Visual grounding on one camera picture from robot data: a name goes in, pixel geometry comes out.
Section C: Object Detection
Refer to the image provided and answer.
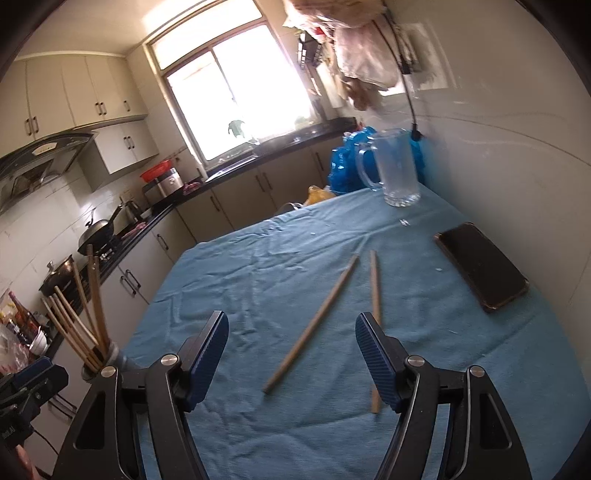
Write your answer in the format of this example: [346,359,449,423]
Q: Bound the red basin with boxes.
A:
[140,159,173,183]

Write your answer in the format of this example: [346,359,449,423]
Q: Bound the blue table cloth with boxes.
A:
[125,190,590,479]

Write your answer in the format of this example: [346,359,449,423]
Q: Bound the brown glass bottle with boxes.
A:
[8,291,39,343]

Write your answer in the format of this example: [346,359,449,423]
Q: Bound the person's left hand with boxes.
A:
[15,445,42,480]

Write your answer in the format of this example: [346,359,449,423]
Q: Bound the clear glass pitcher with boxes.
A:
[356,128,421,208]

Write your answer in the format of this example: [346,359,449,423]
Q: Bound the dark grey chopstick holder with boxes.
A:
[81,341,142,384]

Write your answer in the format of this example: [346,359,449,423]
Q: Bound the black power cable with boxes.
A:
[382,8,424,142]

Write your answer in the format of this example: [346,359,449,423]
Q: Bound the blue plastic bag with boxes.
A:
[328,126,426,195]

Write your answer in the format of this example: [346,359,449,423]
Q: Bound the hanging plastic bags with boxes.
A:
[283,1,420,111]

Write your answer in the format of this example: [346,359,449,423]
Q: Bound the range hood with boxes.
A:
[1,132,96,213]

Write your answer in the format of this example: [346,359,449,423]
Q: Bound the black smartphone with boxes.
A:
[434,222,529,312]

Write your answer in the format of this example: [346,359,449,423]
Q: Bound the black wok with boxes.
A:
[77,204,123,255]

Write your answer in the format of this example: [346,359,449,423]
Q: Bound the steel kettle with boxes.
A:
[123,200,143,224]

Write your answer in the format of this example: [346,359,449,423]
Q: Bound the kitchen sink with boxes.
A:
[206,155,259,182]

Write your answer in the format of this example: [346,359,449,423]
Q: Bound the white bowl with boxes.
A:
[29,329,48,357]

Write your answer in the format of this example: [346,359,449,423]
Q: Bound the yellow plastic bag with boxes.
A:
[304,185,335,206]

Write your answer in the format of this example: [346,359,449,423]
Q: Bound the rice cooker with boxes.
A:
[142,168,184,206]

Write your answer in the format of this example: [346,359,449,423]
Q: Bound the window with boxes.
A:
[147,1,318,170]

